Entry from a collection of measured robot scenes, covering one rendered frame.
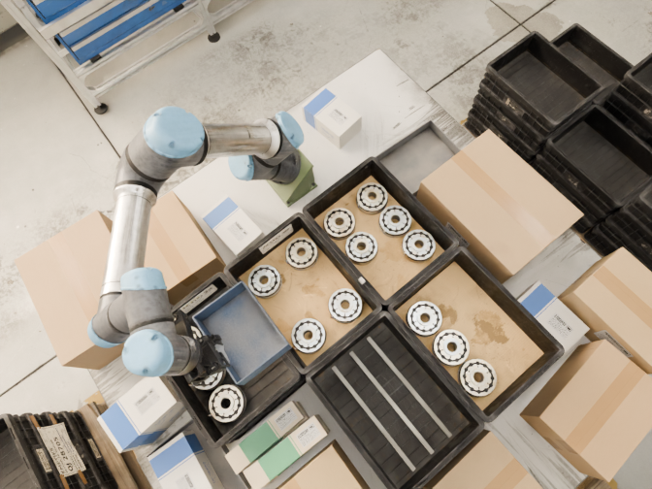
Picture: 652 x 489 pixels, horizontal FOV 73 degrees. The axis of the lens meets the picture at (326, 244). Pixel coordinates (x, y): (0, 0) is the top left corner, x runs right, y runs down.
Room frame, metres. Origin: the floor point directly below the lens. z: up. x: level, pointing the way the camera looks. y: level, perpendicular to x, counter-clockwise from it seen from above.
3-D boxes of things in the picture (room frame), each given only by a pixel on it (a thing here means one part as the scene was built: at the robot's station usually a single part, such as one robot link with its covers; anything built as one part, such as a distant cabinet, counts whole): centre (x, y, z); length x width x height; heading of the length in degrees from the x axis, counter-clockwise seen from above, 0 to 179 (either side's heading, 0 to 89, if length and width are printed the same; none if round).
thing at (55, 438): (0.03, 1.14, 0.41); 0.31 x 0.02 x 0.16; 27
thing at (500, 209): (0.49, -0.56, 0.80); 0.40 x 0.30 x 0.20; 28
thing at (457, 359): (0.08, -0.30, 0.86); 0.10 x 0.10 x 0.01
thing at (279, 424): (-0.06, 0.28, 0.79); 0.24 x 0.06 x 0.06; 118
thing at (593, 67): (1.29, -1.41, 0.26); 0.40 x 0.30 x 0.23; 27
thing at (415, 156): (0.77, -0.40, 0.73); 0.27 x 0.20 x 0.05; 115
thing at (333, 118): (1.01, -0.12, 0.75); 0.20 x 0.12 x 0.09; 34
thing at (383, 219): (0.50, -0.23, 0.86); 0.10 x 0.10 x 0.01
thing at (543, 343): (0.12, -0.36, 0.87); 0.40 x 0.30 x 0.11; 28
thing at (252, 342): (0.20, 0.24, 1.10); 0.20 x 0.15 x 0.07; 27
